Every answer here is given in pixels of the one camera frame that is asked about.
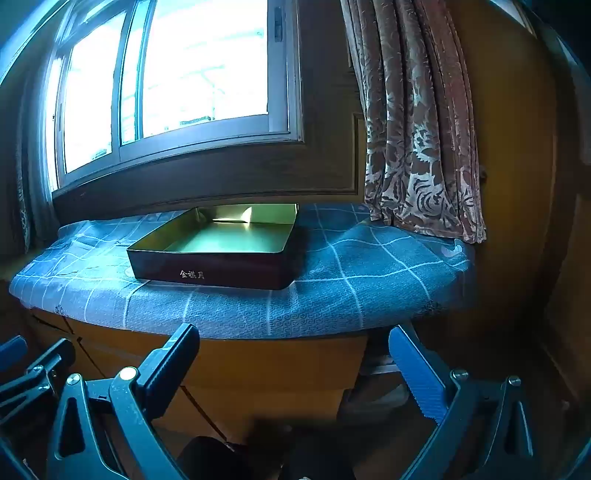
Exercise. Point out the blue checked cloth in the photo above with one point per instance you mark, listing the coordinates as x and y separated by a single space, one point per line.
369 277

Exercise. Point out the dark red box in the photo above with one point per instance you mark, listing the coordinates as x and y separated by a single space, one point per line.
207 274

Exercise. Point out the wooden cabinet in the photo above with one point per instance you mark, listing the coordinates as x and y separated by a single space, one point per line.
51 332

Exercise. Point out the brown patterned curtain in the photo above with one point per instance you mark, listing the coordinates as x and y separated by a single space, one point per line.
27 207
415 138

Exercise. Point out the yellow wooden door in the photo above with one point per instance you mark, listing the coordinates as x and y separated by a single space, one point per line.
508 138

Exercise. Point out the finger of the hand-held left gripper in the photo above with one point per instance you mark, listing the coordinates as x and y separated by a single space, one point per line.
55 357
11 350

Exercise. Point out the window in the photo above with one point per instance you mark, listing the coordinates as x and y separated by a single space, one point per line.
203 69

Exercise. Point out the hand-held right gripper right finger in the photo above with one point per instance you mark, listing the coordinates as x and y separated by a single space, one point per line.
415 369

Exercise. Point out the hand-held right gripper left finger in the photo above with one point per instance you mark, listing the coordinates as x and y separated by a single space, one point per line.
166 364

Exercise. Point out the wooden drawer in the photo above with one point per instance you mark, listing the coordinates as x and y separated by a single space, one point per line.
258 369

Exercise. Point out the door knob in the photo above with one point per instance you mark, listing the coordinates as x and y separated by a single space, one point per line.
483 174

